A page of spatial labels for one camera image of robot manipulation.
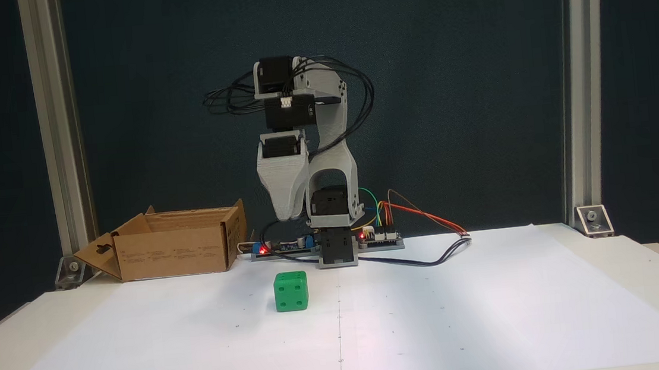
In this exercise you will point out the small motor driver circuit board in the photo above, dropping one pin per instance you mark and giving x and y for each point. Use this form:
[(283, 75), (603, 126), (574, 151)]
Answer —
[(382, 237)]

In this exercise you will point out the grey base plate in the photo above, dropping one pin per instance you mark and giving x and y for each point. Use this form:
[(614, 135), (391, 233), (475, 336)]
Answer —
[(382, 246)]

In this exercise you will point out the brown cardboard box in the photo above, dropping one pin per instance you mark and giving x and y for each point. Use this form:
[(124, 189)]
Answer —
[(174, 252)]

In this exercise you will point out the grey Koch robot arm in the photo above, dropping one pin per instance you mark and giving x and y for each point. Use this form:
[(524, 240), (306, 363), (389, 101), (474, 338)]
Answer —
[(334, 167)]

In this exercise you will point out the green dice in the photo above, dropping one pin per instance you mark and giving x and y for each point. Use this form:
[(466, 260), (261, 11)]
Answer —
[(291, 292)]

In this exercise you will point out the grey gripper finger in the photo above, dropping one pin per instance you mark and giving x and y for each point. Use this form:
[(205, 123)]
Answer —
[(278, 183), (303, 181)]

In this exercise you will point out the circuit board with blue terminal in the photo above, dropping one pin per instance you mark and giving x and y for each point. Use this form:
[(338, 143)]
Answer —
[(287, 247)]

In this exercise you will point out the aluminium frame post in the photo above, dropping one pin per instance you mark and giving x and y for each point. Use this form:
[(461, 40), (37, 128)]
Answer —
[(584, 97), (57, 143)]

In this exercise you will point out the metal corner bracket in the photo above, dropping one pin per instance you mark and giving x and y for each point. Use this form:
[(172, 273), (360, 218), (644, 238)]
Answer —
[(594, 221), (72, 273)]

